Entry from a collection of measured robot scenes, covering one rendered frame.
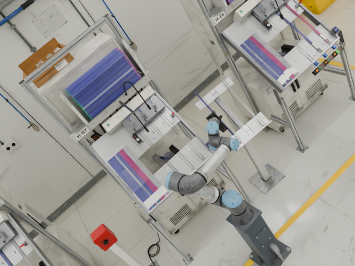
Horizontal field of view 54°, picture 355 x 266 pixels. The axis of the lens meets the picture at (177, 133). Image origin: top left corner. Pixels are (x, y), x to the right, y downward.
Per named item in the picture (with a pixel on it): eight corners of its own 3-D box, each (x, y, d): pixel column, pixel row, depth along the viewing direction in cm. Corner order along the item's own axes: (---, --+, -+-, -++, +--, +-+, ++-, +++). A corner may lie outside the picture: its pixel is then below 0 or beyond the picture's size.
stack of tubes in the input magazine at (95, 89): (142, 77, 271) (122, 49, 256) (91, 120, 263) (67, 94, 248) (136, 74, 281) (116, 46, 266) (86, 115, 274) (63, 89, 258)
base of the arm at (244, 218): (258, 211, 236) (252, 203, 230) (244, 229, 232) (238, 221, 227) (242, 202, 248) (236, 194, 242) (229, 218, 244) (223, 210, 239)
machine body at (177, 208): (228, 188, 338) (199, 145, 304) (175, 238, 328) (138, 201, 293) (194, 160, 391) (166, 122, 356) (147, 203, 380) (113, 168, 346)
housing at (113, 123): (157, 97, 293) (155, 92, 279) (111, 136, 285) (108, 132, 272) (150, 91, 294) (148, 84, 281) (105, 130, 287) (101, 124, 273)
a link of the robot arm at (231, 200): (240, 217, 228) (232, 206, 220) (224, 211, 237) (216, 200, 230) (249, 202, 233) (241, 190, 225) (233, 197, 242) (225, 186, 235)
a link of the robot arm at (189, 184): (189, 189, 193) (236, 133, 217) (176, 184, 201) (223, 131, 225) (197, 203, 199) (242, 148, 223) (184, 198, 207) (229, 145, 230)
